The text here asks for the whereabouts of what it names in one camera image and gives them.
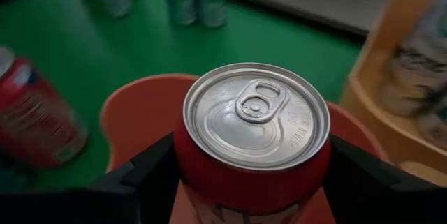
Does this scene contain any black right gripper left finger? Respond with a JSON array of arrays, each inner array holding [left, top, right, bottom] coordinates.
[[87, 132, 182, 224]]

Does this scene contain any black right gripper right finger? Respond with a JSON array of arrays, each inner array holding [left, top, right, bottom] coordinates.
[[321, 133, 447, 224]]

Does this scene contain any orange plastic bin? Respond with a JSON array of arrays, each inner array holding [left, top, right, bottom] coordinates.
[[100, 73, 389, 224]]

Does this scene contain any yellow plastic bin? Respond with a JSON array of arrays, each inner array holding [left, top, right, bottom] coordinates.
[[340, 0, 447, 187]]

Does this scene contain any red Fanta soda can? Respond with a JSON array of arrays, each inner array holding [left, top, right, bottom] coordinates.
[[173, 62, 332, 224], [0, 45, 89, 170]]

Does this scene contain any white Celsius can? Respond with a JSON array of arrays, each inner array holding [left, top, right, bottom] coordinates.
[[379, 38, 447, 119]]

